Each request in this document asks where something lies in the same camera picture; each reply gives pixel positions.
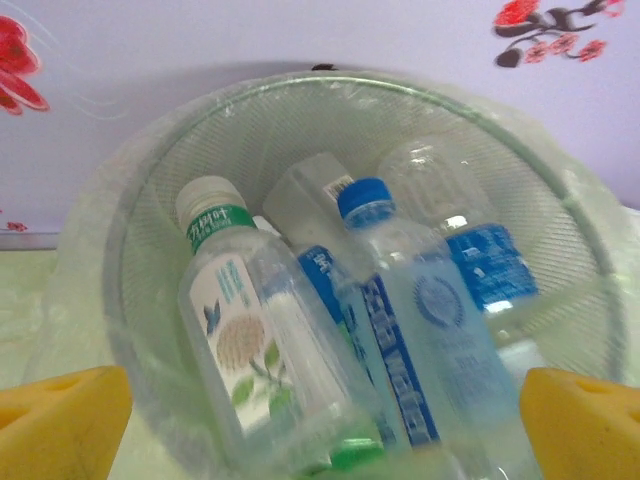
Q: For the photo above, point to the ribbed clear bottle blue label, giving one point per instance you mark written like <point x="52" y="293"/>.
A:
<point x="490" y="270"/>

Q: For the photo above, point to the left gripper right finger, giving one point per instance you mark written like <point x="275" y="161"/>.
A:
<point x="585" y="430"/>

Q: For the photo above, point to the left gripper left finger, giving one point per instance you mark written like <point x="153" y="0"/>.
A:
<point x="55" y="425"/>

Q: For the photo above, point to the clear plastic bin liner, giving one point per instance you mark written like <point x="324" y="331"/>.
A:
<point x="80" y="300"/>

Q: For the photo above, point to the clear bottle green white label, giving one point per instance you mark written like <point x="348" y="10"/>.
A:
<point x="235" y="310"/>

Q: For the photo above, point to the soda water bottle blue cap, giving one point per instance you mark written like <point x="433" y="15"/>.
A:
<point x="440" y="320"/>

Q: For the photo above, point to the green mesh waste bin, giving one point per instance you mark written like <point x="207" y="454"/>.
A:
<point x="300" y="130"/>

